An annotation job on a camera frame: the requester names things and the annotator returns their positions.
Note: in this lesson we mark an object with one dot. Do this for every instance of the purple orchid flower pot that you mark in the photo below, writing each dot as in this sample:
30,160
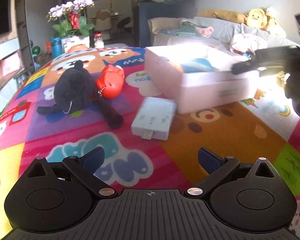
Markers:
71,24

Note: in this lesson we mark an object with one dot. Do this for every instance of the colourful cartoon play mat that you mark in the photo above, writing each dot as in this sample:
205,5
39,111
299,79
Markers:
264,125

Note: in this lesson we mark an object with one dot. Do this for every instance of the yellow sofa pillow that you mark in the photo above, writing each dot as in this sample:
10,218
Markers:
227,15

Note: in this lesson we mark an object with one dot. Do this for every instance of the pink gift bag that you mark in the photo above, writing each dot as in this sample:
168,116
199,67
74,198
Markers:
10,64

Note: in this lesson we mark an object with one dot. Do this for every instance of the fish tank cabinet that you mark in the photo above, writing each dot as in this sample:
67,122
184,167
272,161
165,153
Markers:
144,10

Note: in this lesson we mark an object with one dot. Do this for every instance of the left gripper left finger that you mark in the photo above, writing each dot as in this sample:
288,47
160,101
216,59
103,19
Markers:
83,169

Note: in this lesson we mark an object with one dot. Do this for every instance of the yellow power strip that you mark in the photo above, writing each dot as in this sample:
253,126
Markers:
154,118

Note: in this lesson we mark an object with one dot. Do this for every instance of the white tv cabinet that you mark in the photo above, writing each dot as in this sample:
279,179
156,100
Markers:
7,86

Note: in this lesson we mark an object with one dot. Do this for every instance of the blue white snack bag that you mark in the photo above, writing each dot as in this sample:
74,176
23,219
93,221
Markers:
197,65

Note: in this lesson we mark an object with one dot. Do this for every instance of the red lidded snack jar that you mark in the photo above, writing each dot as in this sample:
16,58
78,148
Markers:
98,41

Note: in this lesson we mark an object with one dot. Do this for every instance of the red hooded doll figure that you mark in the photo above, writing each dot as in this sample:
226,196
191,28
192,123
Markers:
111,81

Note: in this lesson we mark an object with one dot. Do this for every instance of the black plush toy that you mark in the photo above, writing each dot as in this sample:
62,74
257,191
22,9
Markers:
75,90

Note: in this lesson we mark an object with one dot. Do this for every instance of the yellow duck backpack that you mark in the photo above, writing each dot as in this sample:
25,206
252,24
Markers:
259,19

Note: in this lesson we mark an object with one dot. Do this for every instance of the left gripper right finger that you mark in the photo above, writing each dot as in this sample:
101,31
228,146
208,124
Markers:
219,171

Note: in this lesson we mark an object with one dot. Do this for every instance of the orange round toy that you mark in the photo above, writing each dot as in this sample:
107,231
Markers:
78,47

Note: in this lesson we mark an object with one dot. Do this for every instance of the grey sofa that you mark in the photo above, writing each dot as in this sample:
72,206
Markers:
220,38

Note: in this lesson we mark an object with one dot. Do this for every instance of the pink patterned clothes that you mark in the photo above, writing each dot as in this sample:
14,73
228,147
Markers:
249,43

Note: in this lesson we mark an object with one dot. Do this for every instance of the pink cardboard box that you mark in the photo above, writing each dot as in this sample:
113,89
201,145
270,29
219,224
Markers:
198,91

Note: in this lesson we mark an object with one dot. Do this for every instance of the blue water bottle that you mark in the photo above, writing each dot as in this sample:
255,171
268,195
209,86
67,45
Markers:
56,47

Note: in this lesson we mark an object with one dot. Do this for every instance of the green clothes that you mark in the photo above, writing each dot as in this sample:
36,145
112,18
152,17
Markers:
186,29

